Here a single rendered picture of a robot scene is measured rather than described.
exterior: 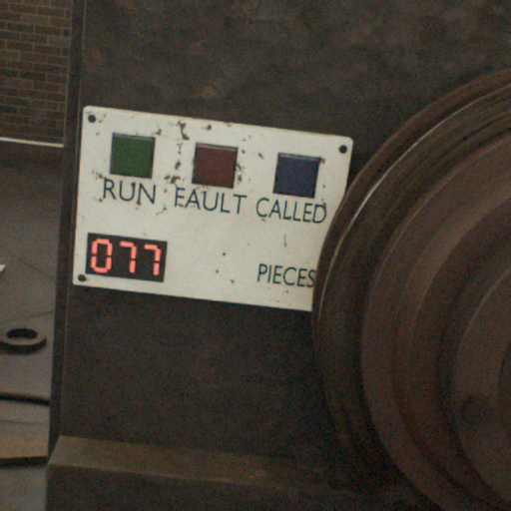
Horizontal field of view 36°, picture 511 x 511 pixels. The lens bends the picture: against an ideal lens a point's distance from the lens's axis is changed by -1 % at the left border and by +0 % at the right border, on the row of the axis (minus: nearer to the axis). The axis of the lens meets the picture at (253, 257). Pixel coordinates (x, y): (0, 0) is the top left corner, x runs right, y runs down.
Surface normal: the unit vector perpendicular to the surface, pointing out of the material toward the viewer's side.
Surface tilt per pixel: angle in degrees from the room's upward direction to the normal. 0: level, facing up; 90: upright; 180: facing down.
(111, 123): 90
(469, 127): 90
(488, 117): 90
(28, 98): 90
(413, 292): 81
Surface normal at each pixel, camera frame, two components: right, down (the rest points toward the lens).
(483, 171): 0.01, 0.31
